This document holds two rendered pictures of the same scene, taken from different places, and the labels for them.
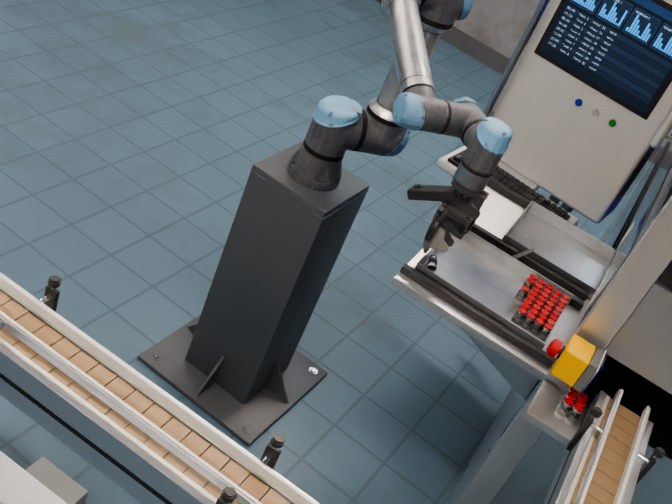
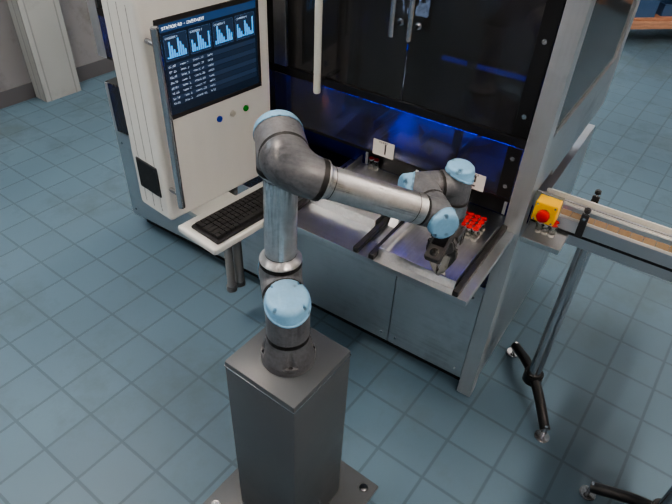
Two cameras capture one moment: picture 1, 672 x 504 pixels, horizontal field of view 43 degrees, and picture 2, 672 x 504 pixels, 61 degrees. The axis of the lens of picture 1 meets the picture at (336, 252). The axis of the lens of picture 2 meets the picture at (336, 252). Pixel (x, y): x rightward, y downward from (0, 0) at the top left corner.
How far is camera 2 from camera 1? 1.98 m
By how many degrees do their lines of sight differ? 57
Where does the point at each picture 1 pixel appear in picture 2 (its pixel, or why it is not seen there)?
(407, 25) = (369, 184)
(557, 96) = (204, 130)
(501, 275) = (417, 235)
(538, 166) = (223, 181)
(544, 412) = (552, 242)
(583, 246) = not seen: hidden behind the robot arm
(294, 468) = (388, 453)
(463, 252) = (402, 252)
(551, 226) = not seen: hidden behind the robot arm
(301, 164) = (303, 359)
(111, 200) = not seen: outside the picture
